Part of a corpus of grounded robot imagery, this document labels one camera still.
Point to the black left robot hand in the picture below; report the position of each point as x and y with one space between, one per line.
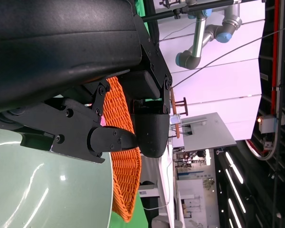
61 47

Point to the grey-green round bowl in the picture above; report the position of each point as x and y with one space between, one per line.
50 190

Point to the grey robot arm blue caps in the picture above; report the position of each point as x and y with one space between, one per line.
198 40

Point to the orange wicker basket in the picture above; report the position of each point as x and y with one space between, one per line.
126 178

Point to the brown wooden stool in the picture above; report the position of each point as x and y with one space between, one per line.
173 102

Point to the grey monitor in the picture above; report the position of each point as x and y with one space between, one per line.
209 133

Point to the green tablecloth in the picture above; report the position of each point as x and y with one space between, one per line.
135 213

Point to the red ceiling pipe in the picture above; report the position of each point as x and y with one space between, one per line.
274 47

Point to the grey wall junction box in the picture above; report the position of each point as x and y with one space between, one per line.
268 124

